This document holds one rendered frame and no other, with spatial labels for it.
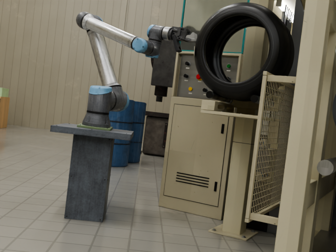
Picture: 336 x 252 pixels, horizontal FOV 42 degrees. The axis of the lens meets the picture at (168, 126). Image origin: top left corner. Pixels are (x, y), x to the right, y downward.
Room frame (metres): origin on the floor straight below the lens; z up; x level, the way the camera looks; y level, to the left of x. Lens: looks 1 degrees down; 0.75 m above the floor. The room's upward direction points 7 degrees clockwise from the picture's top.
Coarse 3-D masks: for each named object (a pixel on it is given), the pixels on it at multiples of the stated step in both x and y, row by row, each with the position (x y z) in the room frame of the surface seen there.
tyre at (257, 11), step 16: (224, 16) 2.63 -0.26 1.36; (240, 16) 2.85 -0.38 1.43; (256, 16) 2.54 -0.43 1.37; (272, 16) 2.53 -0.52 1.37; (208, 32) 2.67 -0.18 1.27; (224, 32) 2.92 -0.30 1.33; (272, 32) 2.49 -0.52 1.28; (288, 32) 2.61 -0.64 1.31; (208, 48) 2.91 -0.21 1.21; (272, 48) 2.49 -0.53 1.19; (288, 48) 2.52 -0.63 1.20; (208, 64) 2.92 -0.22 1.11; (272, 64) 2.49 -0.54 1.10; (288, 64) 2.59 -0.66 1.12; (208, 80) 2.66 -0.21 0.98; (224, 80) 2.90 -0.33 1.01; (256, 80) 2.52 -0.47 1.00; (224, 96) 2.66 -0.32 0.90; (240, 96) 2.60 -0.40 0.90
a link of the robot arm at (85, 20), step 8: (80, 16) 3.05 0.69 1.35; (88, 16) 3.05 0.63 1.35; (80, 24) 3.06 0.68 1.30; (88, 24) 3.03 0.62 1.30; (96, 24) 3.00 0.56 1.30; (104, 24) 2.98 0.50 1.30; (96, 32) 3.04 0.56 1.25; (104, 32) 2.97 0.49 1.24; (112, 32) 2.93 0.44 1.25; (120, 32) 2.91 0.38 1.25; (120, 40) 2.91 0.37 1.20; (128, 40) 2.87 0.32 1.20; (136, 40) 2.83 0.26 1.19; (144, 40) 2.83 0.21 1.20; (136, 48) 2.83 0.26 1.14; (144, 48) 2.82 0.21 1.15; (152, 48) 2.90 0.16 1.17
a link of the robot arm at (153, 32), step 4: (152, 24) 2.98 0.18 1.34; (148, 28) 2.96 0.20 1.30; (152, 28) 2.95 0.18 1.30; (156, 28) 2.93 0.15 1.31; (160, 28) 2.92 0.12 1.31; (148, 32) 2.96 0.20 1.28; (152, 32) 2.94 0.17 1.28; (156, 32) 2.93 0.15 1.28; (160, 32) 2.92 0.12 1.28; (148, 36) 2.99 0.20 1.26; (152, 36) 2.94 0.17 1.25; (156, 36) 2.94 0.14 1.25; (160, 36) 2.93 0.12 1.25; (160, 40) 2.96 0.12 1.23
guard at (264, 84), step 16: (288, 96) 2.49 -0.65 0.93; (272, 112) 2.22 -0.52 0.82; (256, 128) 2.02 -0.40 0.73; (272, 128) 2.25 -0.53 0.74; (256, 144) 2.01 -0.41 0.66; (256, 160) 2.02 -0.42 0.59; (272, 160) 2.31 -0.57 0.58; (256, 176) 2.09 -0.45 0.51; (272, 176) 2.35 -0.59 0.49; (256, 192) 2.11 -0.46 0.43; (272, 192) 2.39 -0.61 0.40; (272, 208) 2.40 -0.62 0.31
